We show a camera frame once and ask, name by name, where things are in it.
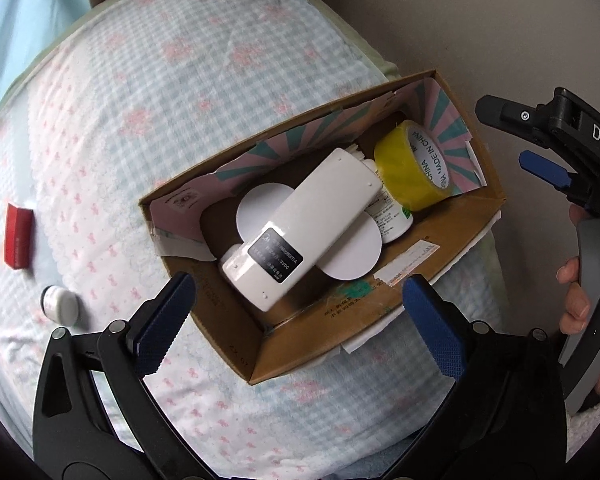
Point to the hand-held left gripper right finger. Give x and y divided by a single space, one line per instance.
432 327

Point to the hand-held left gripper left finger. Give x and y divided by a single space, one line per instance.
162 325

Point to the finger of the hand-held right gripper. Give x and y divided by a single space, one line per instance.
545 170
512 116

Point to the small dark jar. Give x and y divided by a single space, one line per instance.
60 304

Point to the round white lid jar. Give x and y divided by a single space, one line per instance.
356 256

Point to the white pill bottle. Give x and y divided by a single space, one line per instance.
391 221

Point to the yellow tape roll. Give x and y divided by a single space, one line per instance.
399 175

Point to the patterned cardboard box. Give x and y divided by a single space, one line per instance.
300 341

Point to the pink cardboard box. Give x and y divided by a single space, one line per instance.
18 237

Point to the white oblong device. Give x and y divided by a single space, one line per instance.
320 200

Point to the person's right hand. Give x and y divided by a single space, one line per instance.
575 300

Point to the patterned bed sheet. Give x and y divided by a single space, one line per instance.
130 110

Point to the light blue hanging cloth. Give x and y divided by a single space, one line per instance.
25 15

